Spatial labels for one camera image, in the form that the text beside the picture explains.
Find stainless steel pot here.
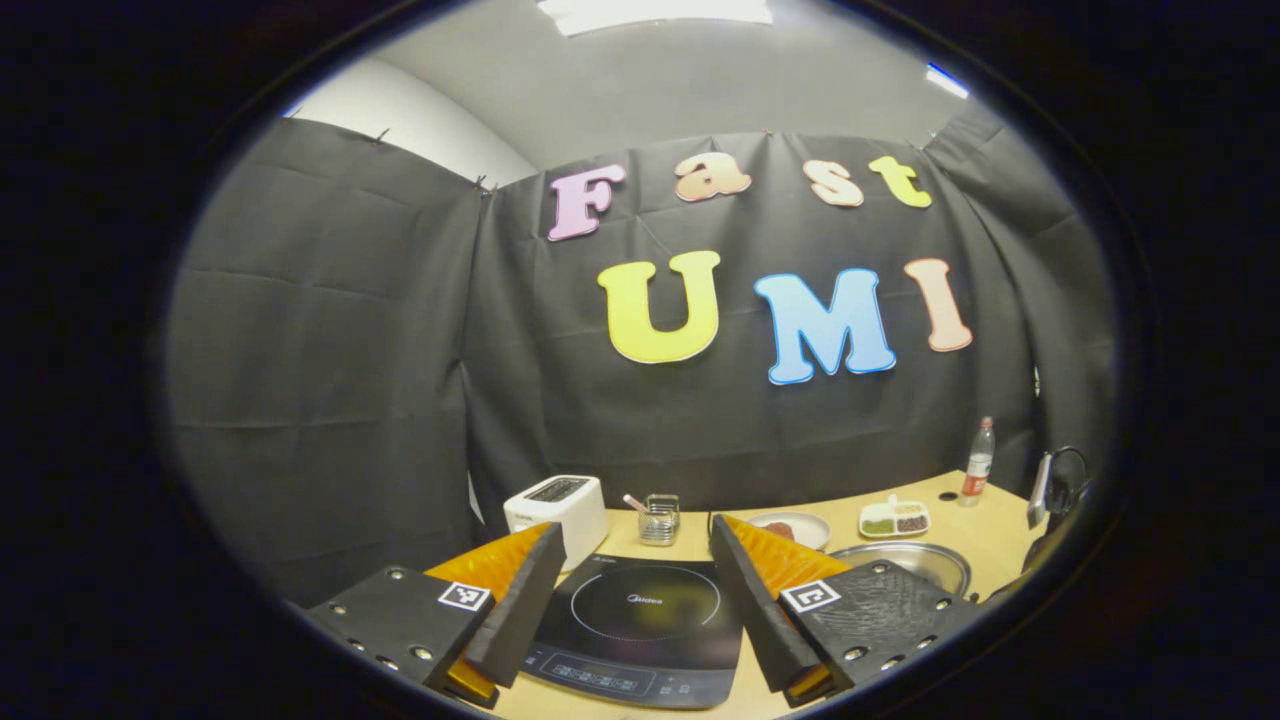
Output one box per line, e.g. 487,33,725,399
828,541,973,601

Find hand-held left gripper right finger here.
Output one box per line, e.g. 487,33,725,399
710,515,986,709

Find long ceiling light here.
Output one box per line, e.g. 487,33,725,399
537,0,774,38

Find small wire basket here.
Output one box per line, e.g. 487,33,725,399
638,494,682,547

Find white toaster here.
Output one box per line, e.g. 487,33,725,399
503,474,609,573

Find black backdrop cloth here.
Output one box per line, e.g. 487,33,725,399
165,100,1116,606

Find clear plastic water bottle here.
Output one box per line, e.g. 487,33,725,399
960,416,997,508

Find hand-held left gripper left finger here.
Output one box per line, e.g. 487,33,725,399
305,522,568,709

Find black induction cooktop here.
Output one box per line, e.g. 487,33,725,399
520,553,746,711

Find white round plate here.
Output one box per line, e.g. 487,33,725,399
745,511,832,553

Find white divided tray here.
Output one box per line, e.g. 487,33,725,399
858,494,932,540

